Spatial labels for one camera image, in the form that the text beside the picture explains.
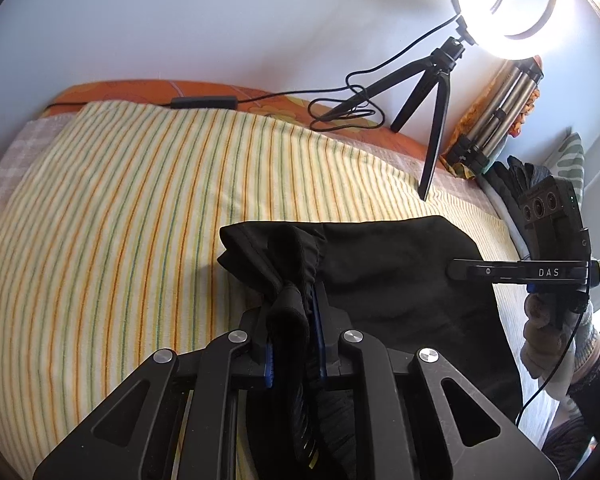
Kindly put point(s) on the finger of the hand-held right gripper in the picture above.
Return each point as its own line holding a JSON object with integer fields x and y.
{"x": 485, "y": 270}

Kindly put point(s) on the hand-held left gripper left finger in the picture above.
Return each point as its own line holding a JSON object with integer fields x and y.
{"x": 269, "y": 360}

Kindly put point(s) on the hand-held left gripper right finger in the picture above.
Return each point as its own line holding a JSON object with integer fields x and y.
{"x": 317, "y": 320}

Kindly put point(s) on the black pants with yellow print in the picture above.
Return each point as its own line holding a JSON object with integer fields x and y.
{"x": 405, "y": 270}

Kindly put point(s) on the person's right hand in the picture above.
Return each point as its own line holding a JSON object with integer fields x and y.
{"x": 545, "y": 350}

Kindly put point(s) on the light grey folded garment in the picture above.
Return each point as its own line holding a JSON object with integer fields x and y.
{"x": 510, "y": 230}

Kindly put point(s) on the green patterned pillow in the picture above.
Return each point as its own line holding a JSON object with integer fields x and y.
{"x": 572, "y": 160}

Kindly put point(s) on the small black tripod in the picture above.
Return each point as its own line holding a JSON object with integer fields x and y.
{"x": 437, "y": 110}

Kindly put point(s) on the yellow striped blanket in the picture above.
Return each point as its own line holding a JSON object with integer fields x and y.
{"x": 130, "y": 210}

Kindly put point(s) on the orange mattress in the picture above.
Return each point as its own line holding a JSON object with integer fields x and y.
{"x": 130, "y": 91}

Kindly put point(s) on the pink checked sheet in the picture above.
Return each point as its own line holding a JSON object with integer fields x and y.
{"x": 5, "y": 170}

